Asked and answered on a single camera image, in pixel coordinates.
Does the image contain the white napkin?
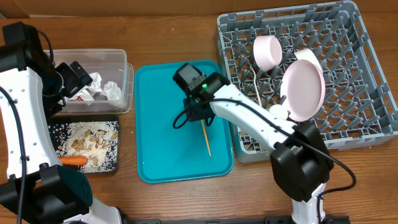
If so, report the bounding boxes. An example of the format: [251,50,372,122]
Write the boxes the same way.
[68,72,102,101]

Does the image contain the foil wrapper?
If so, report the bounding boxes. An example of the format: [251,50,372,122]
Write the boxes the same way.
[100,82,122,100]

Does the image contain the wooden chopstick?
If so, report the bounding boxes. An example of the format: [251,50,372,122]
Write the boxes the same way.
[201,119,211,157]

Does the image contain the white plastic fork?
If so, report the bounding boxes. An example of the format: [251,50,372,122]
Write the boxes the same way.
[250,66,262,107]

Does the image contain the orange carrot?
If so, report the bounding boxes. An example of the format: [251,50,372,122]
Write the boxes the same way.
[59,156,88,166]

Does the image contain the pink bowl with food scraps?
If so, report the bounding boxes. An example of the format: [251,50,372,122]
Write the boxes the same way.
[253,35,282,72]

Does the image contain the large pink plate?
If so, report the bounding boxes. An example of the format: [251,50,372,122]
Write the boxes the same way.
[280,59,325,122]

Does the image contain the small white cup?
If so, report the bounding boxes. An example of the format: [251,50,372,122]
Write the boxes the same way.
[268,104,289,120]

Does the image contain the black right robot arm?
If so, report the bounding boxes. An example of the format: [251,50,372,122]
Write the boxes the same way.
[173,71,333,223]

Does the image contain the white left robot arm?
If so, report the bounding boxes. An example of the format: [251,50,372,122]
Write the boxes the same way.
[1,44,129,223]

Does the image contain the clear plastic waste bin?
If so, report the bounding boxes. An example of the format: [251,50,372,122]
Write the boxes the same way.
[53,49,134,116]

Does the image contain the grey dishwasher rack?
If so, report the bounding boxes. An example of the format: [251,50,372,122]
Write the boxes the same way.
[216,1,397,150]

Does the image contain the teal serving tray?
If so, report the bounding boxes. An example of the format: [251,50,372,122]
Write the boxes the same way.
[134,62,234,184]

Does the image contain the black tray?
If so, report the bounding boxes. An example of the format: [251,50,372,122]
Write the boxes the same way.
[46,114,121,174]

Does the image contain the spilled rice and nut scraps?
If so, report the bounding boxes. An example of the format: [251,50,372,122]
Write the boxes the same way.
[49,120,119,174]

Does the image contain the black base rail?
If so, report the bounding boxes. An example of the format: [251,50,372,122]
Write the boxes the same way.
[124,214,352,224]

